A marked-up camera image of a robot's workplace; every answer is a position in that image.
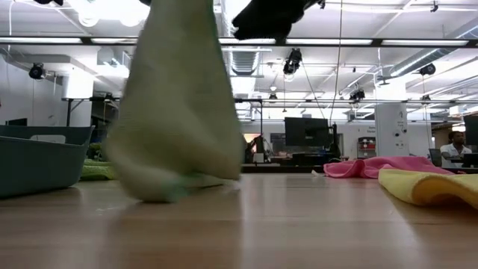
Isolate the lime green microfiber towel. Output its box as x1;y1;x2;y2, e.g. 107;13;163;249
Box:
80;158;117;182

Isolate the pink microfiber towel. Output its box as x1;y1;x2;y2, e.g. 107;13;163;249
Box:
323;155;456;179

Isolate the shelf with red bins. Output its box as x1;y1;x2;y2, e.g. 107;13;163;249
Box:
357;136;377;160

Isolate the black background robot frame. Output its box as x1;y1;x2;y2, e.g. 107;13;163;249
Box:
235;98;264;165

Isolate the small potted plant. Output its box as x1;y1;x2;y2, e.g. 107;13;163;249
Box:
87;141;105;161

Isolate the black background shelf rack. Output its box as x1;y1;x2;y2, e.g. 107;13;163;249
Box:
66;96;122;135

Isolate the white building column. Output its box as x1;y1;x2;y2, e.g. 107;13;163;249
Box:
374;102;410;158

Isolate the person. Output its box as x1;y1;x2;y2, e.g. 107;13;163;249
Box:
439;130;474;169

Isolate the pale green teal-edged towel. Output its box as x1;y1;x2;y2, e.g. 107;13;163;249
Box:
104;0;246;204

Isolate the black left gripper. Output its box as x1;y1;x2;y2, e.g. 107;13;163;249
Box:
33;0;152;7

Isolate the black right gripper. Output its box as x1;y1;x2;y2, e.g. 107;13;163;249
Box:
231;0;326;42

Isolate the teal plastic bin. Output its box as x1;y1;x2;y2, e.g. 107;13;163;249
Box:
0;125;96;199

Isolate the silver ventilation duct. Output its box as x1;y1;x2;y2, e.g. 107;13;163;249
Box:
223;0;273;75

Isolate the yellow microfiber towel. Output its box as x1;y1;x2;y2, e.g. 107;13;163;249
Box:
377;167;478;211

